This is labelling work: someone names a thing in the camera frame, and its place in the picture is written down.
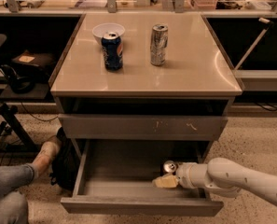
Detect white bowl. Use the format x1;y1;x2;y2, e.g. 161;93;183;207
92;23;125;44

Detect closed upper drawer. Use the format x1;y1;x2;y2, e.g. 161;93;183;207
59;114;228;141

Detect black backpack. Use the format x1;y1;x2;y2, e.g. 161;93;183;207
49;128;80;190

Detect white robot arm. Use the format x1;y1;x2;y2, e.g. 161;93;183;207
152;158;277;206

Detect blue Pepsi can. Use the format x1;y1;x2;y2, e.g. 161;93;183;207
101;32;123;71

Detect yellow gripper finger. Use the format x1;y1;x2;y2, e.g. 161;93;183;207
152;174;178;189

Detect tan shoe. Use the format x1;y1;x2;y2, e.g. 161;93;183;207
32;136;62;177

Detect person leg in jeans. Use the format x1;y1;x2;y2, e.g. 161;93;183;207
0;163;38;224

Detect orange soda can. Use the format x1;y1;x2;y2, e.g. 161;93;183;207
163;161;178;174

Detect black stand frame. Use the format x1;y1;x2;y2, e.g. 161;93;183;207
0;103;38;154

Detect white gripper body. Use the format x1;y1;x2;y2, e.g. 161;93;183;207
175;162;212;189

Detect black headphones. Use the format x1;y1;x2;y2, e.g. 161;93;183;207
1;64;35;94

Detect dark box with label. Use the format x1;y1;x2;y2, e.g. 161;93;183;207
11;50;56;68

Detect grey drawer cabinet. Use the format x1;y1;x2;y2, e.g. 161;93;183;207
48;12;244;161

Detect open middle drawer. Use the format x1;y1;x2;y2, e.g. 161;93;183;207
61;140;223;217

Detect white stick with handle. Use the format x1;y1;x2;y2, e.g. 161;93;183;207
234;18;273;70

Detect silver tall can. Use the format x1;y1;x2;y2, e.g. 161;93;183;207
150;24;168;66

